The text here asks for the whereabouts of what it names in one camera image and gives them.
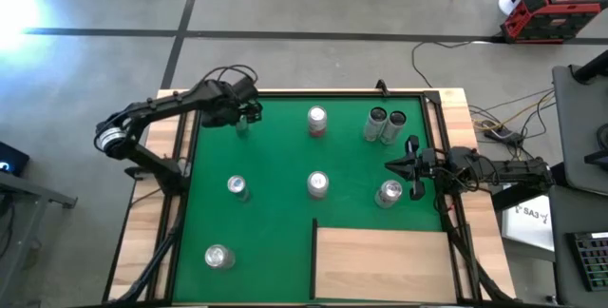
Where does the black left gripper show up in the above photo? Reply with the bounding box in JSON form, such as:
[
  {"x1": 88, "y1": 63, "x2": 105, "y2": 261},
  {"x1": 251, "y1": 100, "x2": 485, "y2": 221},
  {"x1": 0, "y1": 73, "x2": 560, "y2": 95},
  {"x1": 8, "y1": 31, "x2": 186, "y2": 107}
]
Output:
[{"x1": 199, "y1": 77, "x2": 264, "y2": 128}]

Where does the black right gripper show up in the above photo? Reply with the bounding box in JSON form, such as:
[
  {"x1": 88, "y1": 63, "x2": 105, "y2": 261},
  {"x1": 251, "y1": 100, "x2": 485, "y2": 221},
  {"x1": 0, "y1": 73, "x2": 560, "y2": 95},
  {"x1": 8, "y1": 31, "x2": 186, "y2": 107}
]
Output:
[{"x1": 385, "y1": 135, "x2": 460, "y2": 202}]

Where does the silver red soda can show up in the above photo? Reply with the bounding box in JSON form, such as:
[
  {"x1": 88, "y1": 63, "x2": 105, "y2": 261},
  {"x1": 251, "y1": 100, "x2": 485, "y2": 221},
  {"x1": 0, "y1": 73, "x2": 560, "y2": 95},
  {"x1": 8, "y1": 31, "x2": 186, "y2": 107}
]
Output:
[
  {"x1": 373, "y1": 179, "x2": 404, "y2": 209},
  {"x1": 306, "y1": 170, "x2": 330, "y2": 201}
]

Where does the white Celsius can black lid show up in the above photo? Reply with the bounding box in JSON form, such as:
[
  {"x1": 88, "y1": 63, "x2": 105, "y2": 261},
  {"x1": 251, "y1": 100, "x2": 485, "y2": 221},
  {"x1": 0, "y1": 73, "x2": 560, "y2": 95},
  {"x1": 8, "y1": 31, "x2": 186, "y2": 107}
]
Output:
[
  {"x1": 379, "y1": 110, "x2": 408, "y2": 146},
  {"x1": 363, "y1": 106, "x2": 389, "y2": 143}
]

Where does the white red soda can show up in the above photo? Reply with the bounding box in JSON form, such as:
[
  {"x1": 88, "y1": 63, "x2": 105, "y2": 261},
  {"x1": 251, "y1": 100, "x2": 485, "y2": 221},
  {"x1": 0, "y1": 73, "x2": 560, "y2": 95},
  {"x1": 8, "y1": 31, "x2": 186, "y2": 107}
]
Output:
[{"x1": 306, "y1": 105, "x2": 329, "y2": 138}]

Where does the silver Diet Coke can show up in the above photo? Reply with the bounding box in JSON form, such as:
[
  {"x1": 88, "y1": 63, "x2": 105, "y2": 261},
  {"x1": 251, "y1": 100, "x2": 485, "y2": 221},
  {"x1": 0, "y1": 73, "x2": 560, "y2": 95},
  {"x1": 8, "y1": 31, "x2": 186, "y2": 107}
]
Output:
[{"x1": 203, "y1": 243, "x2": 237, "y2": 270}]

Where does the black power strip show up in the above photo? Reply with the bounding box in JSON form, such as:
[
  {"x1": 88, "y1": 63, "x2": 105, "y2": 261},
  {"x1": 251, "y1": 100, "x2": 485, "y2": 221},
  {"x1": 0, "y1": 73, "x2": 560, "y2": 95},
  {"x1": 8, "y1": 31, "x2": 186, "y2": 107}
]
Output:
[{"x1": 479, "y1": 120, "x2": 523, "y2": 144}]

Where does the light wooden board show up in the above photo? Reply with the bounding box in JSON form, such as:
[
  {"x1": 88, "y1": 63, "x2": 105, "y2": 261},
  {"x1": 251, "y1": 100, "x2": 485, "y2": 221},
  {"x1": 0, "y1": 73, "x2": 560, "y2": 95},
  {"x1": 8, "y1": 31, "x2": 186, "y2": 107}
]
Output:
[{"x1": 310, "y1": 217, "x2": 458, "y2": 303}]

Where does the green table mat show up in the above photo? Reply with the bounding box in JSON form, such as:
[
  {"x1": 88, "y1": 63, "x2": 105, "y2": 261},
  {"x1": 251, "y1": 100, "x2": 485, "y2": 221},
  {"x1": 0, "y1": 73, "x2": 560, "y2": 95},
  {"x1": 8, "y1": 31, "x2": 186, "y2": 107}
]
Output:
[{"x1": 171, "y1": 96, "x2": 446, "y2": 304}]

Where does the white SA3 label sheet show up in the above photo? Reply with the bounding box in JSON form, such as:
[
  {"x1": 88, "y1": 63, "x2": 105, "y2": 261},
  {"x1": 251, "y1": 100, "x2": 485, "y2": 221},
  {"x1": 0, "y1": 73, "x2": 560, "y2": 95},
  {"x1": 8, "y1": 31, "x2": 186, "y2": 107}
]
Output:
[{"x1": 501, "y1": 195, "x2": 556, "y2": 253}]

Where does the grey desk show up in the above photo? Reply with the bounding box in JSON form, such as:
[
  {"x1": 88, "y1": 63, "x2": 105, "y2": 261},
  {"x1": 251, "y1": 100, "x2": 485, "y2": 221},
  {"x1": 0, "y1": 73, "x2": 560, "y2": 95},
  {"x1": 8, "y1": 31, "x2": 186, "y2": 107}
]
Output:
[
  {"x1": 548, "y1": 184, "x2": 608, "y2": 308},
  {"x1": 551, "y1": 63, "x2": 608, "y2": 198}
]

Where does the black desk device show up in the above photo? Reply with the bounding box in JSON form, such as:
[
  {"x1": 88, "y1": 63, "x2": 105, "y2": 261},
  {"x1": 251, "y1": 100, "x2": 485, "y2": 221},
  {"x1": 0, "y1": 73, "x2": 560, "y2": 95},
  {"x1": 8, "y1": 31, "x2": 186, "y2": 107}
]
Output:
[{"x1": 582, "y1": 122, "x2": 608, "y2": 172}]

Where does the red black tool case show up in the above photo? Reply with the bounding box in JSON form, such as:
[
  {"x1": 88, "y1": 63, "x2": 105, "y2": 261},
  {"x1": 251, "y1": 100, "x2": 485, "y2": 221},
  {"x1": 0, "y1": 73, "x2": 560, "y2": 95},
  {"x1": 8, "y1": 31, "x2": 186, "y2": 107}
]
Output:
[{"x1": 499, "y1": 0, "x2": 608, "y2": 46}]

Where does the backlit black keyboard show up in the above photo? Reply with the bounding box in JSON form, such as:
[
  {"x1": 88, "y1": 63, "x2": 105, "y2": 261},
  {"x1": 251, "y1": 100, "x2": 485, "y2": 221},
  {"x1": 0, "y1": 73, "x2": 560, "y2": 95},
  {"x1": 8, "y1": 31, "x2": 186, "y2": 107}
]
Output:
[{"x1": 566, "y1": 230, "x2": 608, "y2": 294}]

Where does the grey metal bench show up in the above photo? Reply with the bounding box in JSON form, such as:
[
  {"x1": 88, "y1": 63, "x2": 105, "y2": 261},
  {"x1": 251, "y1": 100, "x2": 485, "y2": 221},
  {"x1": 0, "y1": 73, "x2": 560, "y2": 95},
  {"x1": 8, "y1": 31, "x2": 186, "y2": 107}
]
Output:
[{"x1": 0, "y1": 169, "x2": 79, "y2": 308}]

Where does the black device blue light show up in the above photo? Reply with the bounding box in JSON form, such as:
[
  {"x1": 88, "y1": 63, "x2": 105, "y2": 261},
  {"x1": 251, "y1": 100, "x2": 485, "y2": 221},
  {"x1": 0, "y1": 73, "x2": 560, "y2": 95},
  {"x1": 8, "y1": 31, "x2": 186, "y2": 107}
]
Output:
[{"x1": 0, "y1": 140, "x2": 30, "y2": 177}]

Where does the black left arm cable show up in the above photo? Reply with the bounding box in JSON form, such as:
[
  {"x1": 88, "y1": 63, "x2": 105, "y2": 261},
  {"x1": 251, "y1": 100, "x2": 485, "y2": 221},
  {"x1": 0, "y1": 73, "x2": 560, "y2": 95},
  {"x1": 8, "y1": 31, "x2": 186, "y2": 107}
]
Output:
[{"x1": 201, "y1": 64, "x2": 260, "y2": 91}]

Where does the black floor cable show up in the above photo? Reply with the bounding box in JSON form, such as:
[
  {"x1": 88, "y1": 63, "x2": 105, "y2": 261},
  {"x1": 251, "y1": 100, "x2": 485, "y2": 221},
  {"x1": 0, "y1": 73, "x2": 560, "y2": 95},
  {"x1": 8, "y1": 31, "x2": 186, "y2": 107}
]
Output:
[{"x1": 410, "y1": 39, "x2": 504, "y2": 89}]

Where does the black arm mount handle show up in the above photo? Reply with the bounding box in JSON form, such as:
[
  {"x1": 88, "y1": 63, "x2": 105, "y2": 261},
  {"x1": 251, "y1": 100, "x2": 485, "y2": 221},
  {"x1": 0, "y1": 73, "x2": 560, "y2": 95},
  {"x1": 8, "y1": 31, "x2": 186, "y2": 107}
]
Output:
[{"x1": 123, "y1": 164, "x2": 161, "y2": 181}]

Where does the yellow extension cable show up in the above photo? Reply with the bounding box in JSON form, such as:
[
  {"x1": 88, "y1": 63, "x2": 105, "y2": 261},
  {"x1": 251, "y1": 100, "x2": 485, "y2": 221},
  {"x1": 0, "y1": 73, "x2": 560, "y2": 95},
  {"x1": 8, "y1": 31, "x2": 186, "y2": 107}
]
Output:
[{"x1": 472, "y1": 89, "x2": 557, "y2": 133}]

